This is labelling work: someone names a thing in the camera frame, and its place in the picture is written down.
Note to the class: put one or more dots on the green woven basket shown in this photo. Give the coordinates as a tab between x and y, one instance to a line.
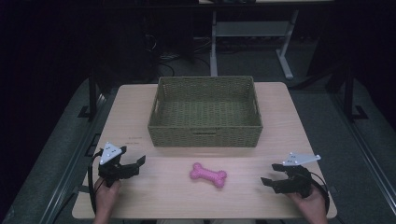
205	115

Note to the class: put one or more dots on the grey metal desk frame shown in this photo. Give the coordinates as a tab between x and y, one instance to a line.
249	29

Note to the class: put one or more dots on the person's left hand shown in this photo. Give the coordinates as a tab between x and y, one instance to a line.
105	196

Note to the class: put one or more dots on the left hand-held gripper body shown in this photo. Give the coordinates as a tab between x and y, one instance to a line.
109	154

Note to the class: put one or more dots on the person's right hand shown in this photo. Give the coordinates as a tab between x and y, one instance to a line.
311	203

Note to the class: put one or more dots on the pink bone toy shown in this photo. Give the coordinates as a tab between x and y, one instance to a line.
208	175

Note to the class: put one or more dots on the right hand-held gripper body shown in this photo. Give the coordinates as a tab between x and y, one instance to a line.
299	180

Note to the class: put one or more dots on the black metal stand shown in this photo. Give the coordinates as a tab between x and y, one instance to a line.
349	93
92	96

